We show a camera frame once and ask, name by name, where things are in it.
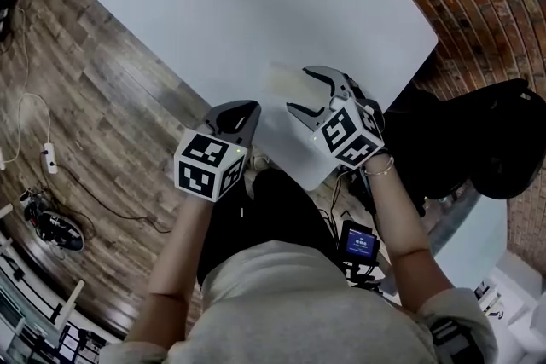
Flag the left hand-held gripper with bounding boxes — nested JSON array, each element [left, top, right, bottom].
[[173, 99, 263, 205]]

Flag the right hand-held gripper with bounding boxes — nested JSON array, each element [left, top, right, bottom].
[[285, 64, 386, 172]]

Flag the person's left forearm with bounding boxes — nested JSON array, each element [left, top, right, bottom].
[[125, 191, 213, 346]]

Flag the person's right forearm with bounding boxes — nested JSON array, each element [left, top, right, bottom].
[[363, 153, 454, 309]]

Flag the person's white shoe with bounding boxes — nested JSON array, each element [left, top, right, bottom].
[[250, 147, 270, 170]]

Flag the person's black trousers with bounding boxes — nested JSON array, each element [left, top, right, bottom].
[[197, 167, 343, 287]]

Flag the white table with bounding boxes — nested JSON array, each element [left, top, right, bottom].
[[89, 0, 440, 192]]

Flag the black device with blue screen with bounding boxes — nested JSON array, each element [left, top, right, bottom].
[[338, 220, 381, 269]]

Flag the black office chair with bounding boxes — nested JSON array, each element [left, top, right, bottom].
[[382, 78, 546, 201]]

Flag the white power strip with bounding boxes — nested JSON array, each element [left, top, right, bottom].
[[39, 142, 60, 176]]

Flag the person's grey shirt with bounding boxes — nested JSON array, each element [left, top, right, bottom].
[[99, 240, 499, 364]]

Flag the pale round side table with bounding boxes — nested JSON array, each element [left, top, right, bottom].
[[433, 195, 509, 312]]

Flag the white box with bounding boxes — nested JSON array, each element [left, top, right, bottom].
[[472, 259, 546, 364]]

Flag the thin metal bracelet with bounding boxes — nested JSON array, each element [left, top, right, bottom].
[[362, 155, 396, 177]]

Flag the black cable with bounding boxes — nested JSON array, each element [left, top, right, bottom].
[[54, 163, 172, 234]]

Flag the white cable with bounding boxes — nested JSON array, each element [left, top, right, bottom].
[[0, 92, 53, 164]]

